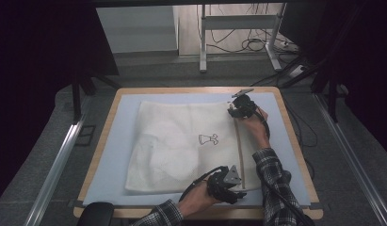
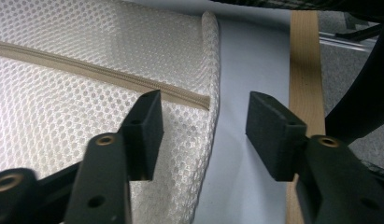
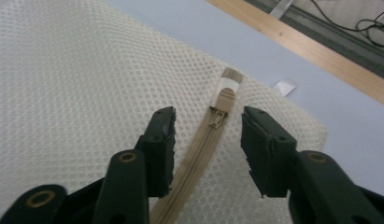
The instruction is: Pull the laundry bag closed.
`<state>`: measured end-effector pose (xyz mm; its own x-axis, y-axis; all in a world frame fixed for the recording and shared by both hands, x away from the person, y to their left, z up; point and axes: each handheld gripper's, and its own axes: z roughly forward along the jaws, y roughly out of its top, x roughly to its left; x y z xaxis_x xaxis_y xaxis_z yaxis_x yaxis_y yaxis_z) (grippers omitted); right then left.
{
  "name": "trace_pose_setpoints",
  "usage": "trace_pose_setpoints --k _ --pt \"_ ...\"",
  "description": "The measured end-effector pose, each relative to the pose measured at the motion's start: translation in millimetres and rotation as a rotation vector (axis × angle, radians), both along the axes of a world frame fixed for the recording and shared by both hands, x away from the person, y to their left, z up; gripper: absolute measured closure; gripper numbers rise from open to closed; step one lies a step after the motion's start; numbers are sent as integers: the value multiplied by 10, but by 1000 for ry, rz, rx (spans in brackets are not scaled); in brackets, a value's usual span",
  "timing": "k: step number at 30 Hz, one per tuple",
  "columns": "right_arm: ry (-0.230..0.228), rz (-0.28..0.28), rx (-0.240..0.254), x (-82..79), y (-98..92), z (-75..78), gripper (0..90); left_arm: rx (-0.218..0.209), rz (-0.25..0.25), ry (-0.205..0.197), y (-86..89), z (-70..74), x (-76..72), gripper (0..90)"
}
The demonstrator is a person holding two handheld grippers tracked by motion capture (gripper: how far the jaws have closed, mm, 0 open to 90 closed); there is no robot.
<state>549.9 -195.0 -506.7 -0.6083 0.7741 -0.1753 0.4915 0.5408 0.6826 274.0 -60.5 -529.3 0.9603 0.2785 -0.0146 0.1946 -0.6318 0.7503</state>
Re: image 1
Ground black metal stand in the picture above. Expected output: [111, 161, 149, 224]
[71, 70, 121, 124]
[310, 60, 350, 124]

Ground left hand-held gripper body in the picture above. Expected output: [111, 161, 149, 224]
[206, 165, 242, 205]

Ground tangle of black floor cables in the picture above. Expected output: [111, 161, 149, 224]
[206, 4, 298, 55]

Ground person's left hand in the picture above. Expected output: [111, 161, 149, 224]
[176, 179, 219, 218]

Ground white power strip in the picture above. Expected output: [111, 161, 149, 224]
[288, 64, 309, 78]

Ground wooden framed work board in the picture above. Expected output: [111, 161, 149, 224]
[73, 86, 324, 220]

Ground person's right hand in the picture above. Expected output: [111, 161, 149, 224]
[241, 107, 272, 152]

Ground white mesh laundry bag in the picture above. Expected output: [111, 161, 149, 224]
[124, 99, 265, 196]

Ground aluminium rail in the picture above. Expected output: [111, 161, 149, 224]
[313, 93, 387, 226]
[24, 94, 92, 226]

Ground white metal desk frame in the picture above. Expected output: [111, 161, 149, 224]
[199, 3, 288, 73]

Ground dark curtain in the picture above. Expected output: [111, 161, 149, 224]
[279, 0, 387, 159]
[0, 0, 120, 205]

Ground thin black floor cable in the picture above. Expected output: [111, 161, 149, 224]
[284, 102, 319, 149]

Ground hand-held gripper cable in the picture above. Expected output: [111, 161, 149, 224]
[178, 165, 228, 203]
[255, 107, 312, 226]

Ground right hand-held gripper cable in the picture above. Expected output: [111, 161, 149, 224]
[255, 107, 312, 226]

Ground left hand-held gripper cable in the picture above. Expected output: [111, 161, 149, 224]
[178, 165, 228, 203]

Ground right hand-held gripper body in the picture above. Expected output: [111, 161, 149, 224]
[231, 89, 258, 120]

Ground light blue mat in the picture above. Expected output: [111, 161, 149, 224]
[82, 91, 312, 208]

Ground black chair armrest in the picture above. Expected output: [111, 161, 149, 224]
[76, 202, 116, 226]

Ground white cloth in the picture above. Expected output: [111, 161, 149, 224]
[131, 133, 201, 182]

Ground white cabinet panel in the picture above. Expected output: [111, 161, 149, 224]
[95, 5, 180, 55]

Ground black floor frame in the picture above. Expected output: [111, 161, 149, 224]
[74, 124, 97, 147]

